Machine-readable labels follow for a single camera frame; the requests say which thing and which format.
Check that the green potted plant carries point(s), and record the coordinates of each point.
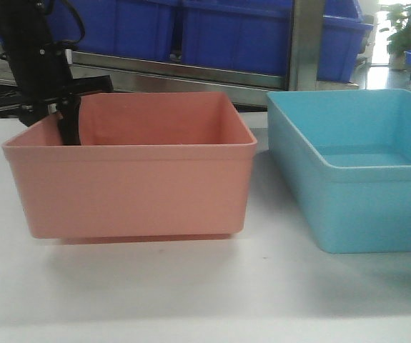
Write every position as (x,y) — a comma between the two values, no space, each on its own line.
(399,41)

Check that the pink plastic box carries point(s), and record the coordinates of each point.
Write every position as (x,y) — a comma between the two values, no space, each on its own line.
(149,164)

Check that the light blue plastic box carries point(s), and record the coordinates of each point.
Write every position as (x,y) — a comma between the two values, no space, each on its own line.
(346,157)

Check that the dark blue crate right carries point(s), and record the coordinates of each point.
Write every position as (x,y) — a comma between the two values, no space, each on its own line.
(343,32)

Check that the stainless steel shelf rack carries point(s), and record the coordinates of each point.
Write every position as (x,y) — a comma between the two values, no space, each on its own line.
(243,88)

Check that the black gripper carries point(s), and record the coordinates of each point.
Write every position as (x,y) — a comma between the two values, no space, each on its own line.
(39,65)

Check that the dark blue crate middle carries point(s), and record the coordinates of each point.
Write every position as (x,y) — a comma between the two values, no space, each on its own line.
(250,36)

